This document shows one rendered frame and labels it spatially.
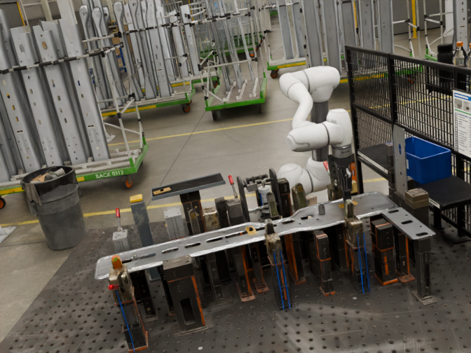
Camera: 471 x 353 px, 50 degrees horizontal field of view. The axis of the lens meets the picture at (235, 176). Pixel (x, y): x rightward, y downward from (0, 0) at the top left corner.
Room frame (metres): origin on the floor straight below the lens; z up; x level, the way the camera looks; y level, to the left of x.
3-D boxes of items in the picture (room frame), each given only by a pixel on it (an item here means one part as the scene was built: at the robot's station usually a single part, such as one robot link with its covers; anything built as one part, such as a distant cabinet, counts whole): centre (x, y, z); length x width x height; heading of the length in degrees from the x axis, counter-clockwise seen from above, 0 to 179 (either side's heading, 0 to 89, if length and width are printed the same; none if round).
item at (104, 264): (2.07, -0.01, 1.00); 1.38 x 0.22 x 0.02; 97
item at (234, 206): (2.27, 0.03, 0.89); 0.13 x 0.11 x 0.38; 7
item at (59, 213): (4.59, 1.73, 0.36); 0.54 x 0.50 x 0.73; 171
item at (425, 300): (1.78, -0.69, 0.84); 0.11 x 0.06 x 0.29; 7
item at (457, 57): (2.32, -1.11, 1.53); 0.06 x 0.06 x 0.20
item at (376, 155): (2.39, -0.89, 1.02); 0.90 x 0.22 x 0.03; 7
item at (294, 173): (2.79, -0.32, 0.91); 0.18 x 0.16 x 0.22; 102
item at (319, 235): (1.95, -0.32, 0.84); 0.11 x 0.08 x 0.29; 7
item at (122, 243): (2.18, 0.58, 0.88); 0.11 x 0.10 x 0.36; 7
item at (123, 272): (1.83, 0.53, 0.88); 0.15 x 0.11 x 0.36; 7
